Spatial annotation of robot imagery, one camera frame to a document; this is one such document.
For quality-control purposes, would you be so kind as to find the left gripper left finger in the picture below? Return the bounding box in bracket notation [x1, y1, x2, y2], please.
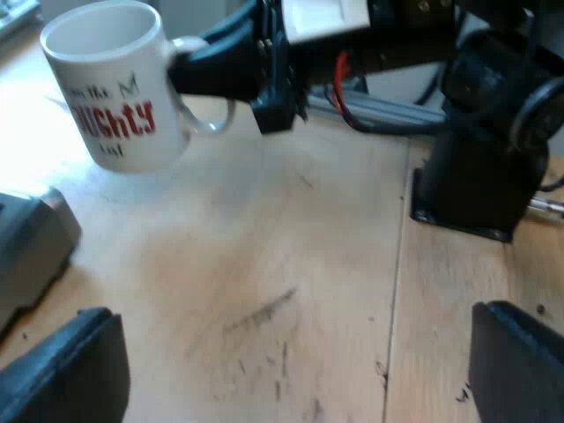
[0, 307, 131, 423]

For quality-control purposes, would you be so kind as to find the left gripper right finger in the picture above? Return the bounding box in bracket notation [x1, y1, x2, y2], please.
[467, 301, 564, 423]

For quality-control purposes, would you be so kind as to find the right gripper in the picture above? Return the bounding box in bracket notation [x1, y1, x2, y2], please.
[166, 0, 369, 136]

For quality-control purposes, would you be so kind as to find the white mug red black print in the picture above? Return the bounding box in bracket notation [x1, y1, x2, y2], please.
[39, 0, 237, 174]

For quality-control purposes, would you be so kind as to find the steel espresso machine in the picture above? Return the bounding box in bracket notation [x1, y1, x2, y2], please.
[0, 184, 84, 338]

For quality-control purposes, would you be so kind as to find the white camera box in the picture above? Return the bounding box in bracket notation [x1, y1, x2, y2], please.
[281, 0, 372, 45]

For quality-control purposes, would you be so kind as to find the red cable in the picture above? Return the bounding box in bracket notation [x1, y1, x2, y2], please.
[332, 51, 354, 116]

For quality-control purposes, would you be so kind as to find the aluminium rail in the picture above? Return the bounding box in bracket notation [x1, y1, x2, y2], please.
[307, 93, 447, 130]

